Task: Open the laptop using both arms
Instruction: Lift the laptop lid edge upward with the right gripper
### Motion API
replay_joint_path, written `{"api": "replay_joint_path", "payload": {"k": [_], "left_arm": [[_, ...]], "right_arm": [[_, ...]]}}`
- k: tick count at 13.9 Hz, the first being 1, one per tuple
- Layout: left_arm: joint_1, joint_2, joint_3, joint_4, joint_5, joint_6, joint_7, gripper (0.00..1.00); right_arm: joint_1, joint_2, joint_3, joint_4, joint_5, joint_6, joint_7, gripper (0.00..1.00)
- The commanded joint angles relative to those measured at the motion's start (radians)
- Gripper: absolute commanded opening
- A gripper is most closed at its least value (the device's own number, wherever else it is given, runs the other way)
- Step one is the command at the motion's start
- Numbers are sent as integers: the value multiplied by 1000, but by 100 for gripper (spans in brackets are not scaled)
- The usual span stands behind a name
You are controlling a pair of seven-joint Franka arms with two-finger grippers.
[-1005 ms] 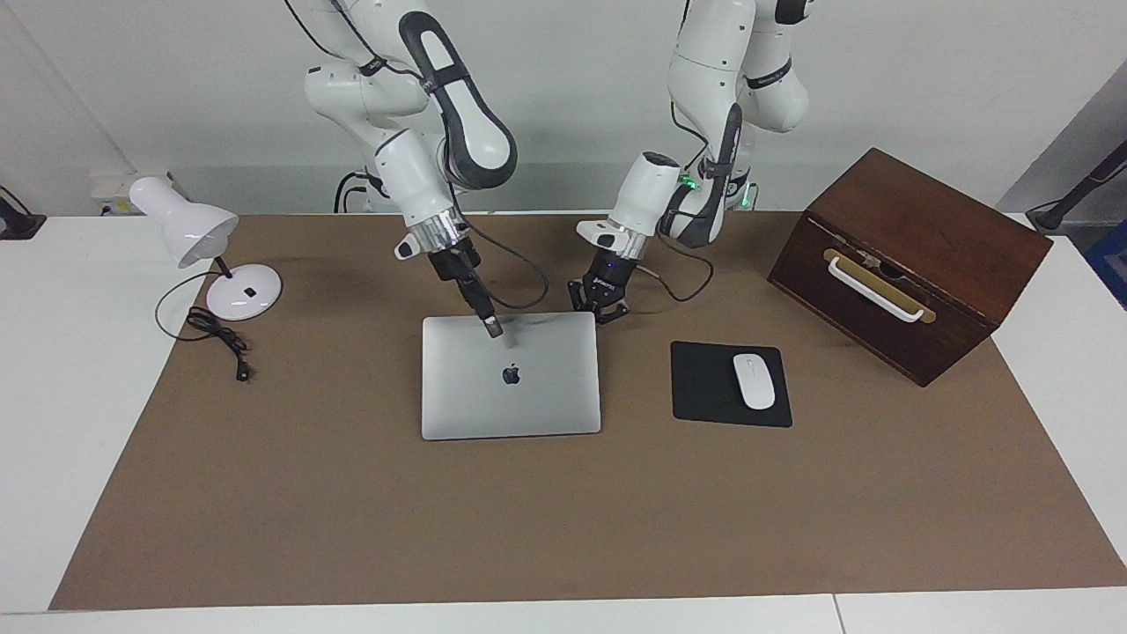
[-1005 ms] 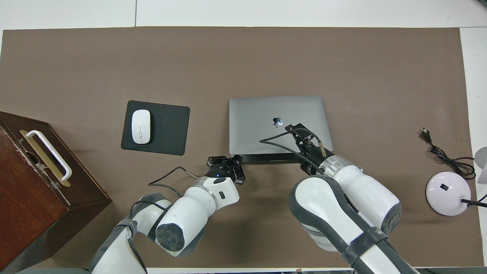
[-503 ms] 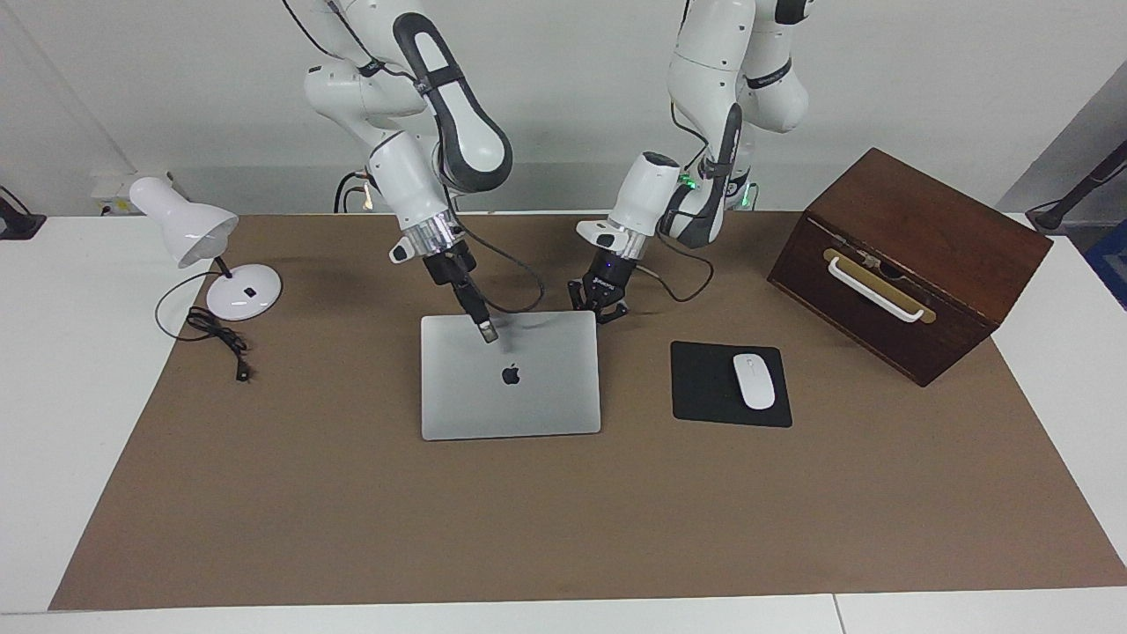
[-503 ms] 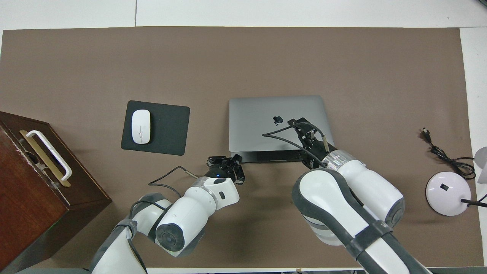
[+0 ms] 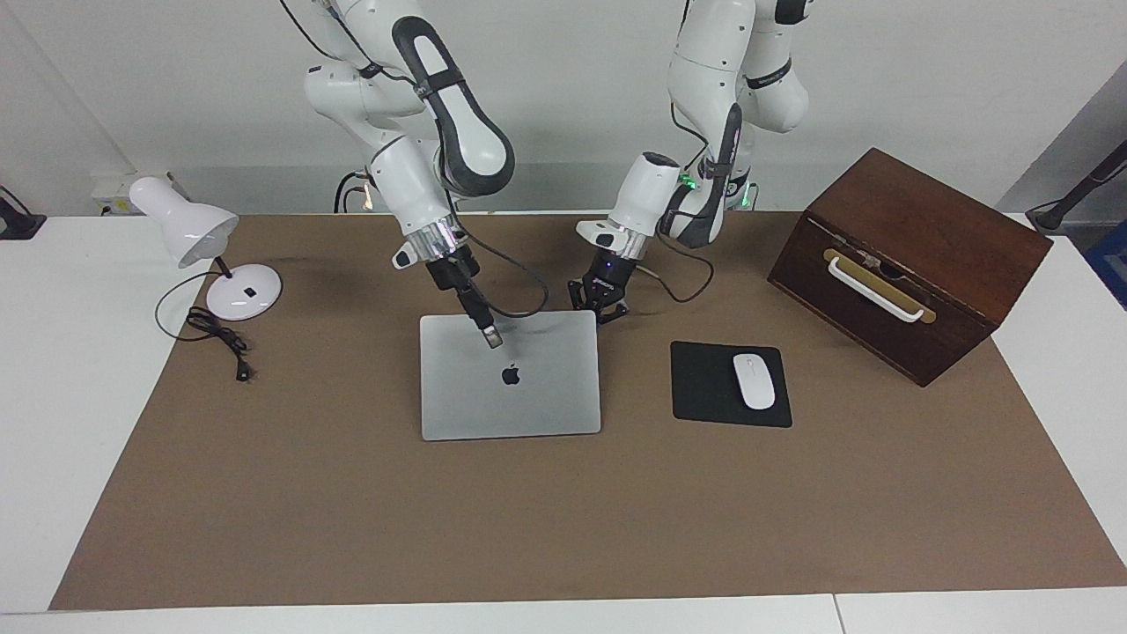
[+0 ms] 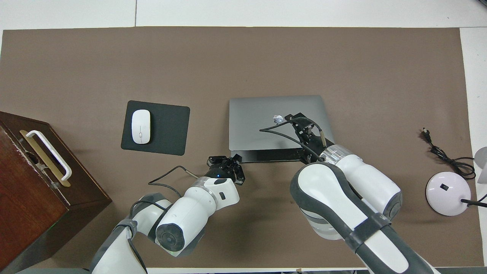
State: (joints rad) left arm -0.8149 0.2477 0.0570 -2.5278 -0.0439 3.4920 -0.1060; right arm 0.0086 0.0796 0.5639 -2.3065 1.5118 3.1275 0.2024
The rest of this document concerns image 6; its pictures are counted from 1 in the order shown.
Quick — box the dark brown wooden box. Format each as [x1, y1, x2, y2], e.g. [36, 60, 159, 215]
[0, 111, 113, 274]

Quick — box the black power cable with plug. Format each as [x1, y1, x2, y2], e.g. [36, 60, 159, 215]
[420, 129, 477, 180]

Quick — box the white box handle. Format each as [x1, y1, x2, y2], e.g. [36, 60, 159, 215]
[25, 130, 73, 182]

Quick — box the black lamp neck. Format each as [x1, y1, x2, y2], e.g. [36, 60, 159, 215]
[460, 198, 487, 208]

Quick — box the white round lamp base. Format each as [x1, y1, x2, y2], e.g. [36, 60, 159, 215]
[425, 171, 472, 217]

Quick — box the black mouse pad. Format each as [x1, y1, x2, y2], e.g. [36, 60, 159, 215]
[121, 100, 191, 156]

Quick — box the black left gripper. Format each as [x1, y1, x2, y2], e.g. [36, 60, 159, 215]
[207, 153, 246, 186]

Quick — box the white computer mouse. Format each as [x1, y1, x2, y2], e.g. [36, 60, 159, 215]
[131, 109, 152, 145]

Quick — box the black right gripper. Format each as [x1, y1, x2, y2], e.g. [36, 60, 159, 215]
[285, 112, 335, 165]

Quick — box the grey left arm cable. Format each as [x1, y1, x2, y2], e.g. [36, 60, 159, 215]
[148, 165, 200, 198]

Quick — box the grey aluminium laptop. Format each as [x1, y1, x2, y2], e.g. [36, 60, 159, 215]
[229, 95, 336, 164]

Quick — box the large brown table mat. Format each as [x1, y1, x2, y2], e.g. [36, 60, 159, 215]
[0, 27, 484, 269]

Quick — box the gold metal handle plate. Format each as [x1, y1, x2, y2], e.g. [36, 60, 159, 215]
[19, 129, 72, 188]

